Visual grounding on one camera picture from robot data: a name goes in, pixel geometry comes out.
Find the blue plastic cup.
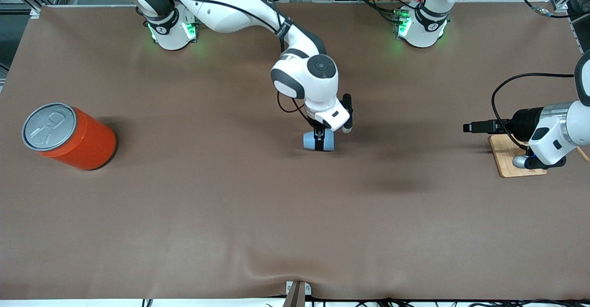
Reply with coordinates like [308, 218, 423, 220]
[302, 131, 336, 152]

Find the brown table mat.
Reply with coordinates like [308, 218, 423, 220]
[0, 0, 590, 301]

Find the orange can with grey lid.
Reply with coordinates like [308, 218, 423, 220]
[22, 102, 118, 171]

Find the metal table edge clamp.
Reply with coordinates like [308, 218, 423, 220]
[285, 281, 312, 307]

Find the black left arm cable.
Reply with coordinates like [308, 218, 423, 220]
[491, 72, 575, 152]

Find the wooden mug stand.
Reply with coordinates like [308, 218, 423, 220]
[489, 133, 590, 178]

